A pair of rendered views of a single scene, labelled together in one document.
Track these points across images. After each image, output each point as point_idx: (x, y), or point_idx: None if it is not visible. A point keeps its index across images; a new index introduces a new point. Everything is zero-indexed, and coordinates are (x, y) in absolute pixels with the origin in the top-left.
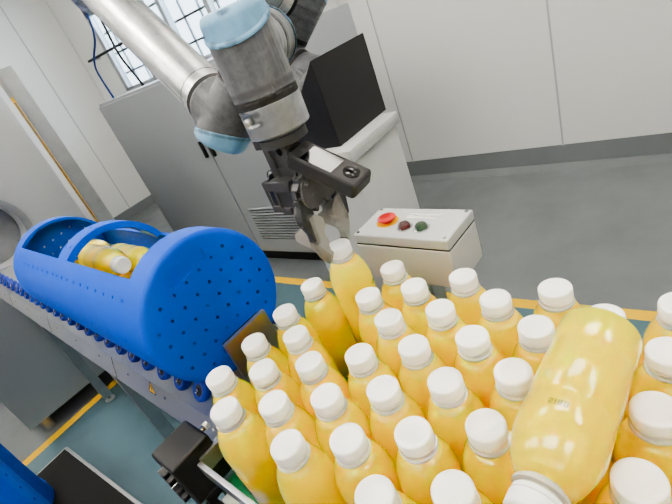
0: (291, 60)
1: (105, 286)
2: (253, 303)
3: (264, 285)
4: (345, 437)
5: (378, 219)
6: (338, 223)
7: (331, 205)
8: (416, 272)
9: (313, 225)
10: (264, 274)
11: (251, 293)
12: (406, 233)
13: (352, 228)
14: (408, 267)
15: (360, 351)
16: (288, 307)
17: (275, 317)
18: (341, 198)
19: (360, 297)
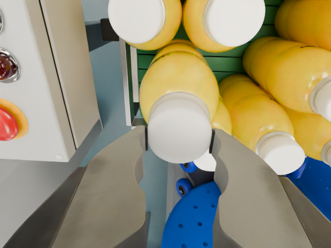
0: None
1: None
2: (211, 216)
3: (187, 223)
4: None
5: (11, 135)
6: (138, 170)
7: (130, 240)
8: (77, 30)
9: (294, 231)
10: (180, 234)
11: (209, 228)
12: (17, 46)
13: (13, 202)
14: (76, 46)
15: None
16: (275, 157)
17: (301, 163)
18: (56, 229)
19: (247, 28)
